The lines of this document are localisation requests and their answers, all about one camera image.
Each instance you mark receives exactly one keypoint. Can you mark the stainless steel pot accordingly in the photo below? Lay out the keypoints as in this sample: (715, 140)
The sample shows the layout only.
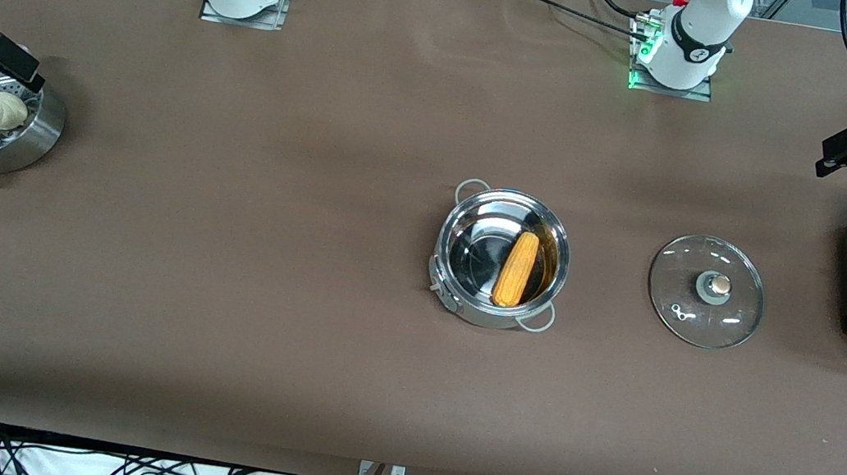
(471, 252)

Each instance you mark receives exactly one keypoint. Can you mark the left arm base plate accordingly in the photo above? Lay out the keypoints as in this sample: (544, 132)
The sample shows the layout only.
(668, 91)

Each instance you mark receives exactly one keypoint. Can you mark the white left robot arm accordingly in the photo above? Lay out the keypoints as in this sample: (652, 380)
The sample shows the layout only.
(701, 28)

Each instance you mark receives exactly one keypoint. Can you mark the white steamed bun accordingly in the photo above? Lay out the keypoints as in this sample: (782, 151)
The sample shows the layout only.
(4, 111)

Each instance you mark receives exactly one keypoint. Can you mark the glass pot lid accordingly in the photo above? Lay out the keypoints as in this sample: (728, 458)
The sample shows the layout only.
(715, 288)

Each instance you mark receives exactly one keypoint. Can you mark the table cover sheet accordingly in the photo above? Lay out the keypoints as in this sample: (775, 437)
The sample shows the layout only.
(291, 351)

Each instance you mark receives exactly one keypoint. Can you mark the yellow corn cob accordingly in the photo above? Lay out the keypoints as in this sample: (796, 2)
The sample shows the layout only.
(516, 271)

